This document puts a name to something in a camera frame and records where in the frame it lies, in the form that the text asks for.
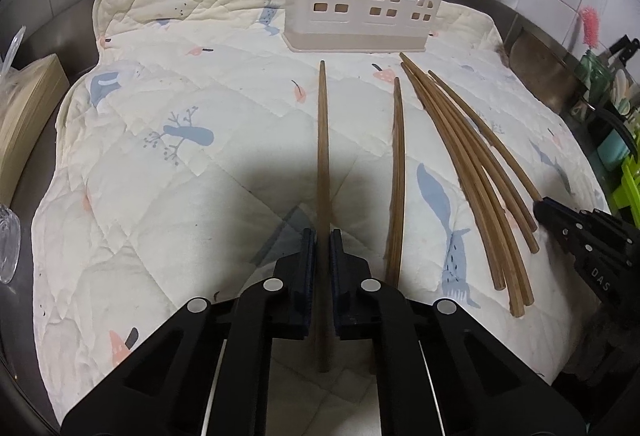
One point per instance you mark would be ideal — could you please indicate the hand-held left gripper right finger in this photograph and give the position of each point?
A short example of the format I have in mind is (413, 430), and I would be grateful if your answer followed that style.
(339, 276)

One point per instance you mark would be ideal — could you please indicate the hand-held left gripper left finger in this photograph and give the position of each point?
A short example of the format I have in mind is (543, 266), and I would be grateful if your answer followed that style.
(306, 276)

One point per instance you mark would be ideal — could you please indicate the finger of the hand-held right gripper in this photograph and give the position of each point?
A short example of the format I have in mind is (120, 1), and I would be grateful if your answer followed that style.
(565, 228)
(617, 228)

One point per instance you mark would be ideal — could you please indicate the bundle of wooden chopsticks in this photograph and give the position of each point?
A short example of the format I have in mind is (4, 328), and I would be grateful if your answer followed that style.
(462, 166)

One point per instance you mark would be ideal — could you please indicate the long brown chopstick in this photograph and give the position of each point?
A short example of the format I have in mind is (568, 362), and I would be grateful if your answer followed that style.
(323, 141)
(398, 156)

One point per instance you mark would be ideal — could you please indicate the person's right hand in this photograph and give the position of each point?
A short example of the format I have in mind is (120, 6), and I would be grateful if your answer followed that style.
(607, 346)

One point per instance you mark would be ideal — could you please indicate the green plastic rack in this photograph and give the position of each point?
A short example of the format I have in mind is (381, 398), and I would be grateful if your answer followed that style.
(630, 186)

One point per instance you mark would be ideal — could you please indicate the teal plastic cup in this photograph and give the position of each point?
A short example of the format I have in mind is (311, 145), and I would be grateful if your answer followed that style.
(612, 148)

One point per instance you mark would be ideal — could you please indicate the white plastic spoon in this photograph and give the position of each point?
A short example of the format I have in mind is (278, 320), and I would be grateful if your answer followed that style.
(622, 86)

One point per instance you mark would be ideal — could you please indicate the quilted printed cream mat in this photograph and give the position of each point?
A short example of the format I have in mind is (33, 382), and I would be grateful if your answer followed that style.
(175, 216)

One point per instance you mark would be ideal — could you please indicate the green glass jar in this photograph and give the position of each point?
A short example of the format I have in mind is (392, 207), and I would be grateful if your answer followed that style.
(592, 76)

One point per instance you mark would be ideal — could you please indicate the pink bottle brush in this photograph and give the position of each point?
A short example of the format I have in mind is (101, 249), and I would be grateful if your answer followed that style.
(590, 28)

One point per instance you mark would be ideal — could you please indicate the clear glass jar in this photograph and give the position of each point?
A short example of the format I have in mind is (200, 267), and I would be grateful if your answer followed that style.
(7, 246)

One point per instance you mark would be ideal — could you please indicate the stack of beige paper sheets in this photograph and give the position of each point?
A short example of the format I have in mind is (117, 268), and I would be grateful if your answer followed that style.
(30, 116)

